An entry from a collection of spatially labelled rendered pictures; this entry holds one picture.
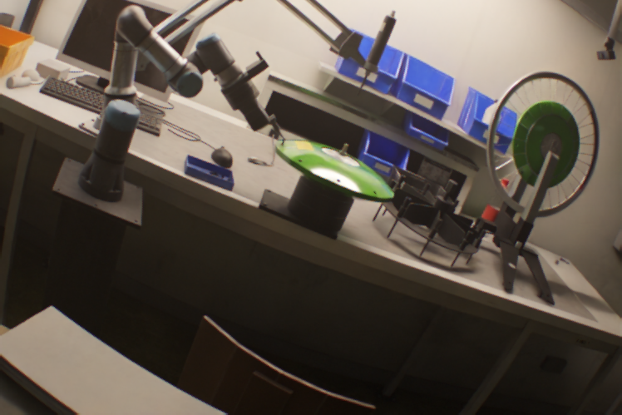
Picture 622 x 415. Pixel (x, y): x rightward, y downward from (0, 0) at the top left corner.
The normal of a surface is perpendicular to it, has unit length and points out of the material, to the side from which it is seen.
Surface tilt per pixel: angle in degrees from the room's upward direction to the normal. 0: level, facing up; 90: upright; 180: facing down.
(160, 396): 0
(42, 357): 0
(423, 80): 90
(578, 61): 90
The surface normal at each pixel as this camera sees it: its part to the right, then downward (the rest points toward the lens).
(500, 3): 0.03, 0.25
